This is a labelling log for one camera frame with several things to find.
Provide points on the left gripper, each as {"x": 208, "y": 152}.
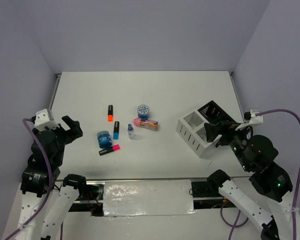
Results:
{"x": 75, "y": 131}

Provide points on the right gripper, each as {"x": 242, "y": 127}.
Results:
{"x": 212, "y": 129}

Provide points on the small blue-capped bottle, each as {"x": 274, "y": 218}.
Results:
{"x": 130, "y": 131}

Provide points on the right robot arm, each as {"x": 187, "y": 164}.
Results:
{"x": 256, "y": 155}

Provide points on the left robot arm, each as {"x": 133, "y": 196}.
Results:
{"x": 36, "y": 221}

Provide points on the black tray container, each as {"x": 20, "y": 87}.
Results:
{"x": 214, "y": 114}

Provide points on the white compartment organizer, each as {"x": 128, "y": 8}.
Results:
{"x": 192, "y": 130}

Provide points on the orange highlighter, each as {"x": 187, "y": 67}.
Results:
{"x": 110, "y": 115}

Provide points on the blue highlighter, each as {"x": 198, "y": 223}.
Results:
{"x": 116, "y": 130}

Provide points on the pink highlighter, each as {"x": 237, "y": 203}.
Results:
{"x": 110, "y": 149}

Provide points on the pink-capped pen tube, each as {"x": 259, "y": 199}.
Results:
{"x": 148, "y": 124}

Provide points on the silver taped panel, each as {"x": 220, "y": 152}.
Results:
{"x": 147, "y": 198}

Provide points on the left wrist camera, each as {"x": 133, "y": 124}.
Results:
{"x": 44, "y": 120}

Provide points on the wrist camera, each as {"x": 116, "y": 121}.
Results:
{"x": 44, "y": 120}
{"x": 251, "y": 119}

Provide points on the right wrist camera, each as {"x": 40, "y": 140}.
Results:
{"x": 251, "y": 119}

